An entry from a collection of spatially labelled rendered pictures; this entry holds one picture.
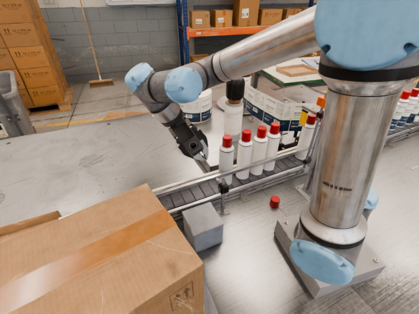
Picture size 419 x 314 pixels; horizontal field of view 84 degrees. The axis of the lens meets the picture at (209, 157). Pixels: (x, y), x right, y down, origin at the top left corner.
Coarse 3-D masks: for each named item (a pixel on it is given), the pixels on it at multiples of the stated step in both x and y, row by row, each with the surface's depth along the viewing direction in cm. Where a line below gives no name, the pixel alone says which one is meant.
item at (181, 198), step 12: (396, 132) 121; (288, 156) 104; (276, 168) 97; (288, 168) 97; (240, 180) 91; (252, 180) 91; (180, 192) 86; (192, 192) 86; (204, 192) 86; (216, 192) 86; (168, 204) 81; (180, 204) 81
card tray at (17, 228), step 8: (40, 216) 79; (48, 216) 80; (56, 216) 81; (8, 224) 76; (16, 224) 77; (24, 224) 78; (32, 224) 79; (40, 224) 80; (0, 232) 76; (8, 232) 77; (16, 232) 77; (24, 232) 77; (0, 240) 75
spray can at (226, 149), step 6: (228, 138) 77; (222, 144) 80; (228, 144) 78; (222, 150) 79; (228, 150) 79; (222, 156) 81; (228, 156) 80; (222, 162) 82; (228, 162) 81; (222, 168) 84; (228, 168) 83; (228, 180) 87
